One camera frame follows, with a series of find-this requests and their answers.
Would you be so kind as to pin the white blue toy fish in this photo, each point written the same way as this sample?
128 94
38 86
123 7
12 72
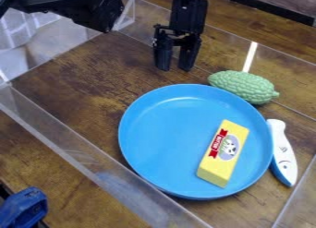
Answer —
283 164

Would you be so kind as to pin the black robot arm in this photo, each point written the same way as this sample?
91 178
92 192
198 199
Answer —
97 14

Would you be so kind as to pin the yellow toy butter block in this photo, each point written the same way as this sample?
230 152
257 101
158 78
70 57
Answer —
222 153

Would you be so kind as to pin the clear acrylic enclosure wall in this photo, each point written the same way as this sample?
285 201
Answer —
60 112

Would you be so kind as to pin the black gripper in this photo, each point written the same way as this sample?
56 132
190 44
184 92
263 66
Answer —
186 22

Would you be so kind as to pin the blue clamp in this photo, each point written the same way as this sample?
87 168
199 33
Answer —
22 209

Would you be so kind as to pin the blue round plate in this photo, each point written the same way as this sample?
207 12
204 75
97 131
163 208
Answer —
166 130

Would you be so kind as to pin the green bumpy toy gourd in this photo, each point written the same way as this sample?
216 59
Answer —
250 87

